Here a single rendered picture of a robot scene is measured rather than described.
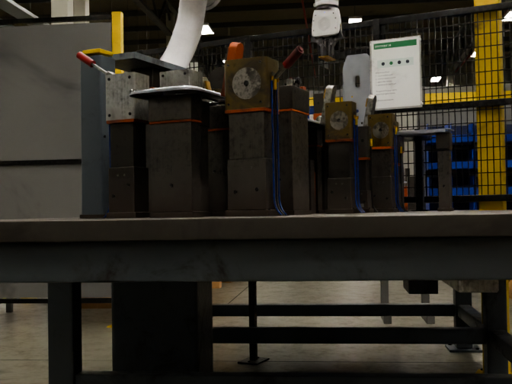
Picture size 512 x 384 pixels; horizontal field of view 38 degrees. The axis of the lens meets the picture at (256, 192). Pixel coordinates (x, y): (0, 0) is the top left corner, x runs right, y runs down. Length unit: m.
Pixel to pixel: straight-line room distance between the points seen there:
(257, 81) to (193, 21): 1.06
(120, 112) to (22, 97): 3.19
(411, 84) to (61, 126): 2.48
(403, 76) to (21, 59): 2.71
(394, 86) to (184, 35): 1.03
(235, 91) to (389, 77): 1.67
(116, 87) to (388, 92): 1.66
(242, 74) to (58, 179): 3.30
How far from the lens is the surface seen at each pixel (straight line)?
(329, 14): 2.67
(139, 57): 2.15
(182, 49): 2.69
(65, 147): 4.89
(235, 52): 1.74
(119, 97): 1.88
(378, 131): 2.62
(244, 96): 1.69
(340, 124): 2.29
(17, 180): 5.00
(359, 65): 3.05
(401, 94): 3.27
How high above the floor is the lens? 0.71
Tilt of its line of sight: 2 degrees up
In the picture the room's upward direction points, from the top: 1 degrees counter-clockwise
